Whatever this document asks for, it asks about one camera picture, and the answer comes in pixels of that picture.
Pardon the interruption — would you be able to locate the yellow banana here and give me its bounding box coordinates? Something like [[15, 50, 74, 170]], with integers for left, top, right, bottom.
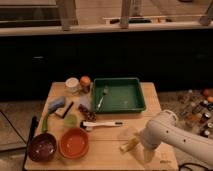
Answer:
[[120, 137, 139, 152]]

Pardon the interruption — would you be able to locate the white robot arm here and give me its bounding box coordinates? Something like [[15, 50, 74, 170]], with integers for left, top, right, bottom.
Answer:
[[139, 110, 213, 167]]

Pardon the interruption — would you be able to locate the green plastic tray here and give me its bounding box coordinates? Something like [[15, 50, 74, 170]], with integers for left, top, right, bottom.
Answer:
[[92, 77, 146, 114]]

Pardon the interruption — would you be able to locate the bunch of dark grapes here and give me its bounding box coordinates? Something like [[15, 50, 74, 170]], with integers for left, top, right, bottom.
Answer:
[[78, 104, 96, 122]]

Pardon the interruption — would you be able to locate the orange bowl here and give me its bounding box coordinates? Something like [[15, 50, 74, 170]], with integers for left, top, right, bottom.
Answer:
[[58, 128, 89, 159]]

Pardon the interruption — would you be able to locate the metal fork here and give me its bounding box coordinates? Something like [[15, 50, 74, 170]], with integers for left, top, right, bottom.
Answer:
[[97, 87, 108, 110]]

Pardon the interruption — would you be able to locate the black stick tool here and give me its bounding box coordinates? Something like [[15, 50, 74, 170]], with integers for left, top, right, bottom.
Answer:
[[62, 102, 74, 118]]

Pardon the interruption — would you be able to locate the orange lidded jar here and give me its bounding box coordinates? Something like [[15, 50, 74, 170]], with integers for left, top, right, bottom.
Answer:
[[80, 76, 91, 93]]

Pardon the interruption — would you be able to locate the white cup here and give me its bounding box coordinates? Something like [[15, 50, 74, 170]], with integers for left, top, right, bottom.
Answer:
[[65, 77, 79, 93]]

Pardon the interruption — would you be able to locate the dark purple bowl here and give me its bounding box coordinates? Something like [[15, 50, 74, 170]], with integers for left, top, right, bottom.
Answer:
[[28, 133, 57, 162]]

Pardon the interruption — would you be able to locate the green vegetable peeler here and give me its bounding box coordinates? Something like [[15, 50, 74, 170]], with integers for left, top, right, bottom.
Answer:
[[41, 113, 50, 133]]

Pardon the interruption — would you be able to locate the black cable at bottom right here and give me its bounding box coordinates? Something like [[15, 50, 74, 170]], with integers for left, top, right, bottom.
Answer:
[[178, 162, 213, 171]]

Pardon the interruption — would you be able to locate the black cable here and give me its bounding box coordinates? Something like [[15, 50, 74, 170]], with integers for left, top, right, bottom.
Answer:
[[178, 162, 213, 171], [0, 109, 39, 171]]

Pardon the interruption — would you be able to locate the black cable at left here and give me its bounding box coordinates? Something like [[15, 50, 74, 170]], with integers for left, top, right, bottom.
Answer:
[[0, 109, 39, 171]]

